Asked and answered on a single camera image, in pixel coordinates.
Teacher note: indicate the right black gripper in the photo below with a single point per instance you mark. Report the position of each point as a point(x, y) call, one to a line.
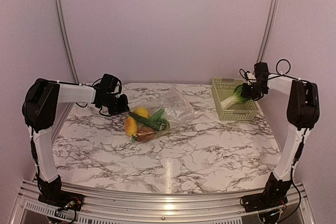
point(245, 94)

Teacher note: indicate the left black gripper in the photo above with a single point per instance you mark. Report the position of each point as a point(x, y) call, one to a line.
point(123, 107)

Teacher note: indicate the fake bok choy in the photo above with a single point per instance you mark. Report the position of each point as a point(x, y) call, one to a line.
point(234, 99)

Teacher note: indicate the clear zip top bag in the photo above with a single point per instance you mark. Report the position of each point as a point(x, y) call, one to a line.
point(172, 110)

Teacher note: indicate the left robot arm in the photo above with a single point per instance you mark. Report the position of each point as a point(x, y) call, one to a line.
point(39, 111)

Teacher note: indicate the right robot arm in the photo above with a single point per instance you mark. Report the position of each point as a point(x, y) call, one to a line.
point(302, 112)

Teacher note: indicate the fake yellow pepper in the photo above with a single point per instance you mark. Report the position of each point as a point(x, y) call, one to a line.
point(142, 112)

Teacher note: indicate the fake green cucumber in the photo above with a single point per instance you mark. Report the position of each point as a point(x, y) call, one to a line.
point(146, 122)

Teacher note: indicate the pale green plastic basket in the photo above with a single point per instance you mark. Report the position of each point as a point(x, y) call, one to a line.
point(223, 88)

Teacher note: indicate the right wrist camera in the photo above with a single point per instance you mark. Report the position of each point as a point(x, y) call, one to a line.
point(249, 77)

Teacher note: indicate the left aluminium frame post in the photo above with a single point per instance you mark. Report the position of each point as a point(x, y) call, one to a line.
point(65, 40)

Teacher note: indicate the aluminium frame post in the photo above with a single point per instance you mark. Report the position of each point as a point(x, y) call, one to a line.
point(65, 40)
point(271, 17)

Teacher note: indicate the right aluminium frame post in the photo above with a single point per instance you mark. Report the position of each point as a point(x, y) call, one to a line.
point(271, 17)

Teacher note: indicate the front aluminium rail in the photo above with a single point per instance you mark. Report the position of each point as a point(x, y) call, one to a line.
point(111, 206)

